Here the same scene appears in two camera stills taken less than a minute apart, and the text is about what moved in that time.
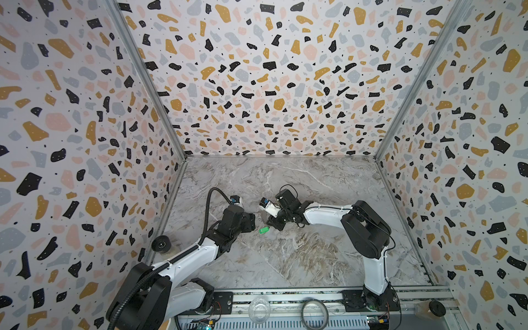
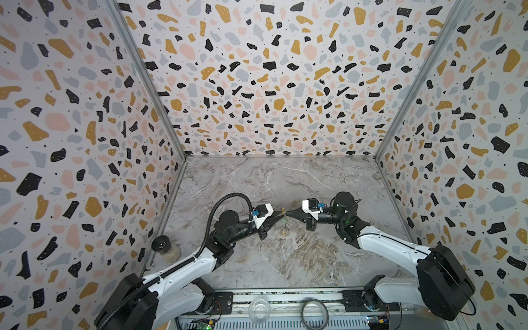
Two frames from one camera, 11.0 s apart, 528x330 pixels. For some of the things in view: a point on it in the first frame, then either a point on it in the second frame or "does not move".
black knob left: [161, 244] does not move
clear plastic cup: [259, 310] does not move
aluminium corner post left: [137, 53] does not move
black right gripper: [278, 219] → [309, 218]
